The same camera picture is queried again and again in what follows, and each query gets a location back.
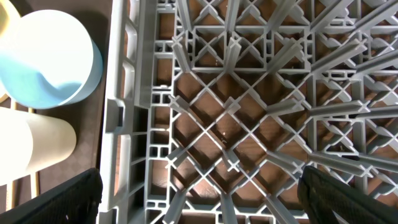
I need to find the yellow plate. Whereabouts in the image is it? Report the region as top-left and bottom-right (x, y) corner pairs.
(1, 0), (21, 103)

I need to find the left wooden chopstick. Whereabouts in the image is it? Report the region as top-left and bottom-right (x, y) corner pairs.
(6, 120), (17, 211)

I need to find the grey dishwasher rack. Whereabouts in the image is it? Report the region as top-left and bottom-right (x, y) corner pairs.
(97, 0), (397, 223)

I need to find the white cup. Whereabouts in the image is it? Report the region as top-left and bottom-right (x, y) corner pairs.
(1, 108), (76, 185)

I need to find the dark brown tray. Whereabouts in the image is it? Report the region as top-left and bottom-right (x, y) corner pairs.
(10, 1), (112, 204)

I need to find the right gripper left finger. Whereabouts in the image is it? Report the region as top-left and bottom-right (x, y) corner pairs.
(1, 168), (103, 224)

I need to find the light blue bowl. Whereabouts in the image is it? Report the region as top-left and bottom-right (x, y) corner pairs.
(7, 9), (103, 110)

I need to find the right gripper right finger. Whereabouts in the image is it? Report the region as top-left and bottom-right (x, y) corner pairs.
(297, 166), (397, 223)

